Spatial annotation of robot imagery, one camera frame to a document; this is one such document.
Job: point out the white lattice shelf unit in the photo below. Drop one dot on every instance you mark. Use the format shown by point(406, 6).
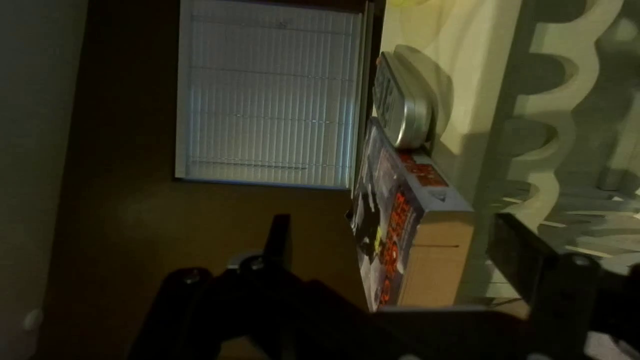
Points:
point(493, 100)

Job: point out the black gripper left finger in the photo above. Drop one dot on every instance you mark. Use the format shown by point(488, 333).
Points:
point(253, 313)

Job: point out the white window blind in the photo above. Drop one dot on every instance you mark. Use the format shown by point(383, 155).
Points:
point(266, 92)

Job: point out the grey oval tin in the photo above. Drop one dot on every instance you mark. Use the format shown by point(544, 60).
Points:
point(403, 107)

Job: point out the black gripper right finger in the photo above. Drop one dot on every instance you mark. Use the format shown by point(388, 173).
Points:
point(566, 293)

